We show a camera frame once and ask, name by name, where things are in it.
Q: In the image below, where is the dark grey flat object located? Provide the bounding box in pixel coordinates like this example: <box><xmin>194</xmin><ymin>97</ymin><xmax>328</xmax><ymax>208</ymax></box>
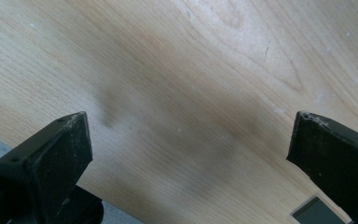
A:
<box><xmin>291</xmin><ymin>195</ymin><xmax>347</xmax><ymax>224</ymax></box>

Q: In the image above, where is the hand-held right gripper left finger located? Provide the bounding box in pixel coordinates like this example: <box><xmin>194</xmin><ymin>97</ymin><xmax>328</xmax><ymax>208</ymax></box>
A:
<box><xmin>0</xmin><ymin>111</ymin><xmax>94</xmax><ymax>224</ymax></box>

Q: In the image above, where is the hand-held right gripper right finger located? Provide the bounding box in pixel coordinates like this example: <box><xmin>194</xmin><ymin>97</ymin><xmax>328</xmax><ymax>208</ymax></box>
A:
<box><xmin>286</xmin><ymin>110</ymin><xmax>358</xmax><ymax>224</ymax></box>

